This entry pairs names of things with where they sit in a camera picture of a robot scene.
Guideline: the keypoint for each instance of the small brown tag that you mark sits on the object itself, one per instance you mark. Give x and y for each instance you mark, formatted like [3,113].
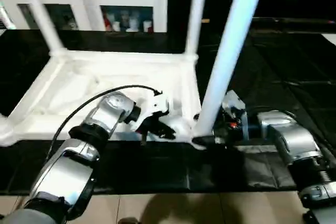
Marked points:
[205,21]

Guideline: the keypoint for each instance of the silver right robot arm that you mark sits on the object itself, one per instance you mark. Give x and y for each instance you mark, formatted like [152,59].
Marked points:
[299,145]

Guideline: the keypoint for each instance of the pale blue plastic sheet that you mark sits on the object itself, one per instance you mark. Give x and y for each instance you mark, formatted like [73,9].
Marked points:
[5,17]

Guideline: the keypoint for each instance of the white glass-door cabinet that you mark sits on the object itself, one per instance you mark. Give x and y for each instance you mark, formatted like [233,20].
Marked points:
[115,1]

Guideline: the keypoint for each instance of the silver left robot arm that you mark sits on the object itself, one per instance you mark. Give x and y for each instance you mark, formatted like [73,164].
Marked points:
[79,150]

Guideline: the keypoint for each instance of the flat white board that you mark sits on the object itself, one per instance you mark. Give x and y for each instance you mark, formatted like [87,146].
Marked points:
[331,39]

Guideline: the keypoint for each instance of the small red bottle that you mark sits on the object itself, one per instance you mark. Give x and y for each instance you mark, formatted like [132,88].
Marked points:
[108,23]

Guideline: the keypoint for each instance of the black work mat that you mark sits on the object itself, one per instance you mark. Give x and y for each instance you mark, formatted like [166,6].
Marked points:
[157,169]

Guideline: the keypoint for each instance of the long black bar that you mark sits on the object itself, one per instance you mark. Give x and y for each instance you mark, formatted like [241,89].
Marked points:
[294,21]

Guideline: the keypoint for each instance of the white plastic table leg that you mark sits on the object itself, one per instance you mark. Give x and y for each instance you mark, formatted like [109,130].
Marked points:
[195,9]
[231,40]
[4,124]
[42,14]

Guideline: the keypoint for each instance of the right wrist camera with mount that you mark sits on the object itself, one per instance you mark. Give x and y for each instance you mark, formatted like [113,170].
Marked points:
[233,100]

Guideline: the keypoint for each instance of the dark rounded object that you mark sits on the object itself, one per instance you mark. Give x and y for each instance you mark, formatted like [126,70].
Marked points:
[128,221]

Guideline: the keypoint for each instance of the white plastic table top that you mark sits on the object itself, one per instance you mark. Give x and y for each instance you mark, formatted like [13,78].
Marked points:
[94,77]

